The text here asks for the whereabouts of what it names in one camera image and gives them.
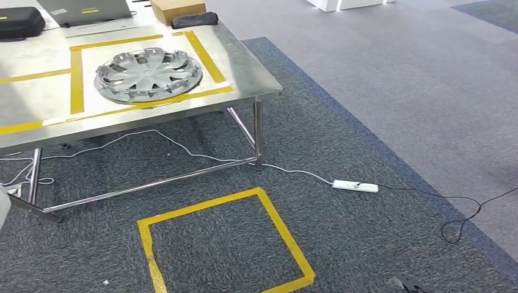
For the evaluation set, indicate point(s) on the silver wheel hubcap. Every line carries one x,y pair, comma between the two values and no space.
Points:
147,75

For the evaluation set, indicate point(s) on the white lit plinth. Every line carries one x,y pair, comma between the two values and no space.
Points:
348,4

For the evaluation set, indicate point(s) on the white curved body part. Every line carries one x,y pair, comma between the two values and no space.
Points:
4,206

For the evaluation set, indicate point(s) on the black soft pouch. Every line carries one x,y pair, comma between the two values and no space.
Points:
194,20

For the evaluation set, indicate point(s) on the brown cardboard box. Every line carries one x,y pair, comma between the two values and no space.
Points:
178,8

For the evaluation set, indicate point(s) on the stainless steel workbench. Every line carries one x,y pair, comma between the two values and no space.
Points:
247,87

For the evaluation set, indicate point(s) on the black hard case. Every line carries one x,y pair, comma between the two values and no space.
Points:
20,22

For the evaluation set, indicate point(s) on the white power strip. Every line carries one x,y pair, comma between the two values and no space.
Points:
354,186

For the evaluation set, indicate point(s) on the yellow floor tape square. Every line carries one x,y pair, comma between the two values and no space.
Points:
286,238

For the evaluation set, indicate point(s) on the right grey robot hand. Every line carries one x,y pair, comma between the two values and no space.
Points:
406,285

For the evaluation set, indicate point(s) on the grey laptop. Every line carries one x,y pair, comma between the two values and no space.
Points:
85,10

